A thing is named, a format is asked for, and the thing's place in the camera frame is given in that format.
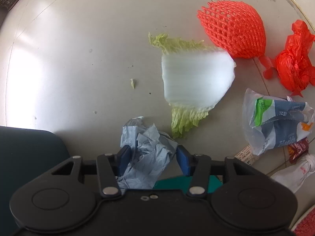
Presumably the cabbage leaf piece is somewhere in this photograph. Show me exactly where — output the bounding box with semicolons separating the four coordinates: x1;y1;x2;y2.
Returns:
148;33;236;138

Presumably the dark teal trash bin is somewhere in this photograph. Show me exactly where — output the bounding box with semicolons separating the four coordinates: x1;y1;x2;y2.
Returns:
0;126;70;235

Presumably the right red fuzzy slipper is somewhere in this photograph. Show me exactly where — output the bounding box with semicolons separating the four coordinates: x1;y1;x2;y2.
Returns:
293;209;315;236

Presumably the long beige paper wrapper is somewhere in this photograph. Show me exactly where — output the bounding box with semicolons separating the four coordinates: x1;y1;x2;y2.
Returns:
235;145;259;166

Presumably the green sponge cloth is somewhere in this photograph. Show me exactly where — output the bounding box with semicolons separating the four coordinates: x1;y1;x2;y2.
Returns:
153;175;223;193

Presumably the blue white snack wrapper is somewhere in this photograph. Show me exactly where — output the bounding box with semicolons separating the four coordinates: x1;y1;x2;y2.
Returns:
242;88;314;156

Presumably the dark red small wrapper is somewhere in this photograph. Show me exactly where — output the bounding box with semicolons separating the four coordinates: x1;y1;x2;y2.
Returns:
288;137;309;164

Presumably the small cabbage scrap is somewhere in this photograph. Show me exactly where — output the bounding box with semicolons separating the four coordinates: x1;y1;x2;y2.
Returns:
130;78;136;89

